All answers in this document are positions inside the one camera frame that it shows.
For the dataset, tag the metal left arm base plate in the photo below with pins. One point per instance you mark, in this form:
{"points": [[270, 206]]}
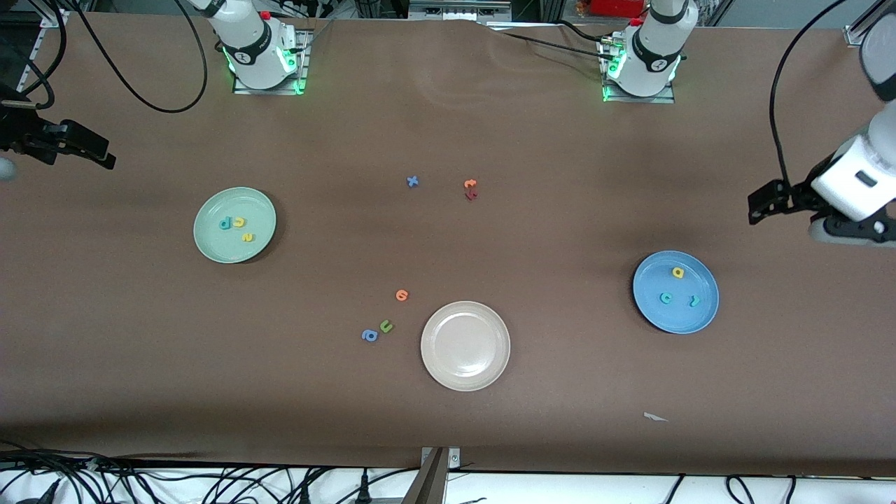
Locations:
{"points": [[637, 99]]}

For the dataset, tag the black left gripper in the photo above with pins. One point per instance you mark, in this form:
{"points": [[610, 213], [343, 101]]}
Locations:
{"points": [[798, 195]]}

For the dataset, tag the green plate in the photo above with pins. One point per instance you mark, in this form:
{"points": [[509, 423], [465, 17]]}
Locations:
{"points": [[217, 245]]}

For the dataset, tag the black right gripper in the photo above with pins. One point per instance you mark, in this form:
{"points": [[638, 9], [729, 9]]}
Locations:
{"points": [[21, 134]]}

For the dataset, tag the small metal bracket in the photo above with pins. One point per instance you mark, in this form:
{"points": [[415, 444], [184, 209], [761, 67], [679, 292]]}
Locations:
{"points": [[454, 458]]}

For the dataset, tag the beige plate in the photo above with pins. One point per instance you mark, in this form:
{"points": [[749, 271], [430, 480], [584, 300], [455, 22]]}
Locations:
{"points": [[465, 346]]}

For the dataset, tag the aluminium frame rail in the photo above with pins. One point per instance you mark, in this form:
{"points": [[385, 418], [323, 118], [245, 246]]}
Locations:
{"points": [[857, 35], [52, 17]]}

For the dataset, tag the brown table cover mat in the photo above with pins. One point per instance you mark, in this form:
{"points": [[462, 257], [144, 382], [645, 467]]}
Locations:
{"points": [[448, 420]]}

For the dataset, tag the blue letter a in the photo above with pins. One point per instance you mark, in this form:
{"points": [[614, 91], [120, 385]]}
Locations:
{"points": [[369, 336]]}

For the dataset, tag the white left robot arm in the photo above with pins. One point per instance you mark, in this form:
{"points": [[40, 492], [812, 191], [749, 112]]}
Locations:
{"points": [[651, 80]]}

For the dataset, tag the white paper scrap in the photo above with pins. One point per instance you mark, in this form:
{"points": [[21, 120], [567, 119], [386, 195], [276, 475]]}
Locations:
{"points": [[654, 417]]}

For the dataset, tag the aluminium profile post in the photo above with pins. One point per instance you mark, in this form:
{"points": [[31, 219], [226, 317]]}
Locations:
{"points": [[430, 483]]}

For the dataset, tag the blue plate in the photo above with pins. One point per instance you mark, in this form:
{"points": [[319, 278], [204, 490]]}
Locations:
{"points": [[654, 315]]}

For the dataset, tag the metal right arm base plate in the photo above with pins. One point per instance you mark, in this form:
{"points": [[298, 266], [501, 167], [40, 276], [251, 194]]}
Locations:
{"points": [[304, 59]]}

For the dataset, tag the grey metal equipment box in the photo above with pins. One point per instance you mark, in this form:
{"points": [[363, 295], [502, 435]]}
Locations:
{"points": [[455, 10]]}

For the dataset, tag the red box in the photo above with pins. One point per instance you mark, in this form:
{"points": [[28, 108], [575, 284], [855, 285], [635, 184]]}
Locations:
{"points": [[616, 7]]}

